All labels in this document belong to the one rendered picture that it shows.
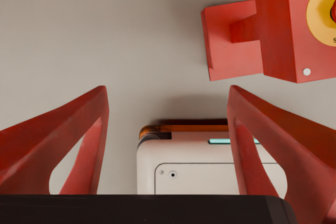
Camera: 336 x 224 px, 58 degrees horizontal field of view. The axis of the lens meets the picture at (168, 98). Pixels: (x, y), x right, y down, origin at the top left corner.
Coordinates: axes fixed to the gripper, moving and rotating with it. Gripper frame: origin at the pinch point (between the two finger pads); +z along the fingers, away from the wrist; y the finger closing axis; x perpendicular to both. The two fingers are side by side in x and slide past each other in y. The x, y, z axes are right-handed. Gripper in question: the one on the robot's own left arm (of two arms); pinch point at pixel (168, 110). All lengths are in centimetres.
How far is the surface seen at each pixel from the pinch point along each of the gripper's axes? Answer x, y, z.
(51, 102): 60, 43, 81
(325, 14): 4.2, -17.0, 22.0
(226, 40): 35, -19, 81
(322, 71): 9.7, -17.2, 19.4
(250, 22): 20, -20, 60
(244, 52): 38, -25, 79
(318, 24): 5.1, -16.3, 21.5
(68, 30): 37, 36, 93
